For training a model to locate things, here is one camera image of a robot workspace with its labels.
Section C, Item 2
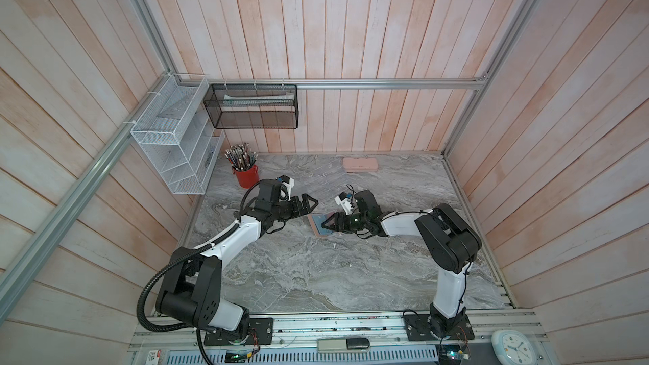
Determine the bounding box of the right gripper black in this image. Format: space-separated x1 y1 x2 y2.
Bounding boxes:
321 213 369 233

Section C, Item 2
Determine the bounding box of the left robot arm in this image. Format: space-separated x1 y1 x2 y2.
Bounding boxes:
136 175 319 341

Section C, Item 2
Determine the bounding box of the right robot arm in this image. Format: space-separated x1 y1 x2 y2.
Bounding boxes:
309 190 482 340

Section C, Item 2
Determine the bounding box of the red pen cup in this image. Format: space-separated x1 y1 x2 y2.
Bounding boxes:
233 164 260 189

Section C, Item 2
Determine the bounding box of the grey black handheld device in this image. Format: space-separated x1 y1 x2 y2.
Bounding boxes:
317 337 370 353

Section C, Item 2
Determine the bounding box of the white analog clock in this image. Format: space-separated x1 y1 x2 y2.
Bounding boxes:
491 330 538 365

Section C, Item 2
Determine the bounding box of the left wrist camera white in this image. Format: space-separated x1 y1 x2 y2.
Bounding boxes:
277 175 295 201

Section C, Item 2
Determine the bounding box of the black mesh wall basket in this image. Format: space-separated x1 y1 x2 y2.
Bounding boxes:
203 84 299 129

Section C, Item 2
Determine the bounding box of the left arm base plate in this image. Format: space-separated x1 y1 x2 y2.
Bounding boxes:
204 317 274 347

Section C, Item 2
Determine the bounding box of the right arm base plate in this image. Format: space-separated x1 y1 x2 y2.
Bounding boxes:
402 309 475 341

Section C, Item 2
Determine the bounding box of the white wire mesh shelf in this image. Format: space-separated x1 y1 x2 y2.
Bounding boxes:
131 74 224 195

